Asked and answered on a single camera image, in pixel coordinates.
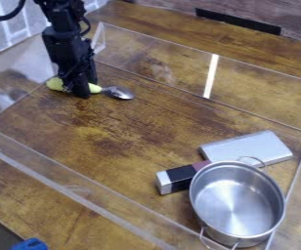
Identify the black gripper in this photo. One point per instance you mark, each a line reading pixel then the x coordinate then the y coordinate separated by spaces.
pixel 71 53

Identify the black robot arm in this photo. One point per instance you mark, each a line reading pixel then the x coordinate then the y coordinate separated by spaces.
pixel 65 14

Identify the silver metal pot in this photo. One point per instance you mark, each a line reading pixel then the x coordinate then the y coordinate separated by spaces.
pixel 238 203

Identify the clear acrylic enclosure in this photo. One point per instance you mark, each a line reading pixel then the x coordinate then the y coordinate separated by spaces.
pixel 79 157

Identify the spoon with yellow handle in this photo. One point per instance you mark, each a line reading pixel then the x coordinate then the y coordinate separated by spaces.
pixel 115 92

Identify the black and silver block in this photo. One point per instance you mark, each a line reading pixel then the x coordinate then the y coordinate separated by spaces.
pixel 175 179

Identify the black strip on table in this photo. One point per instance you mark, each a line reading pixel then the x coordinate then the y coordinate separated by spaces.
pixel 256 25

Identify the silver flat rectangular box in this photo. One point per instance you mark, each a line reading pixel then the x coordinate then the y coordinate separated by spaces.
pixel 262 145

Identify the blue object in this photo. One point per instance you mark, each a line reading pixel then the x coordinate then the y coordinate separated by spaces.
pixel 30 244

